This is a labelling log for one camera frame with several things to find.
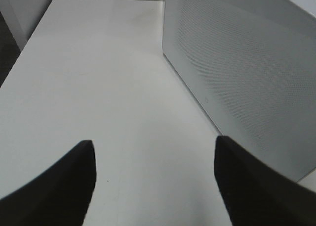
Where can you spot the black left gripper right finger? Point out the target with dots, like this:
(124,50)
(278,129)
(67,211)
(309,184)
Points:
(256,195)

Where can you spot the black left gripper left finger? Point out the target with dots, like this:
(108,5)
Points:
(60,196)

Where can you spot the white microwave door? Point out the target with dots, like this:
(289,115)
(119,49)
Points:
(251,64)

